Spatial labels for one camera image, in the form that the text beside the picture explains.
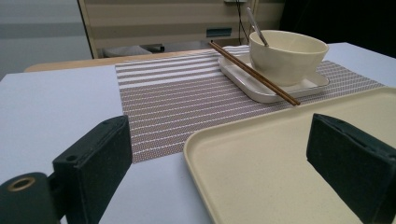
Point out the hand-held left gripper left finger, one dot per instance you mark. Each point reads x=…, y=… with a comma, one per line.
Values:
x=93, y=161

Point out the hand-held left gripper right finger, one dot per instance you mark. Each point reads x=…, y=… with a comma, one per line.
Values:
x=351, y=161

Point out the cream plastic tray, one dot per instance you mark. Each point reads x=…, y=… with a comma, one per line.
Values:
x=264, y=174

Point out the cream ceramic bowl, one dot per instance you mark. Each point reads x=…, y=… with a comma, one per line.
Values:
x=239, y=79
x=286, y=65

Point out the brown wooden chopstick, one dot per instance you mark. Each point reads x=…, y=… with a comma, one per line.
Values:
x=249, y=70
x=252, y=76

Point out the metal spoon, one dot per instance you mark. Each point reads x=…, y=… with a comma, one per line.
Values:
x=257, y=28

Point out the striped brown woven placemat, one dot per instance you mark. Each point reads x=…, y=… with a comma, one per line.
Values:
x=174, y=102

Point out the white cabinet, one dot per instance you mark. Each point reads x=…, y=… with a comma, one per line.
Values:
x=40, y=18

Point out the beige wooden desk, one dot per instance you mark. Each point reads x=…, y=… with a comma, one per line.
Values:
x=155, y=21

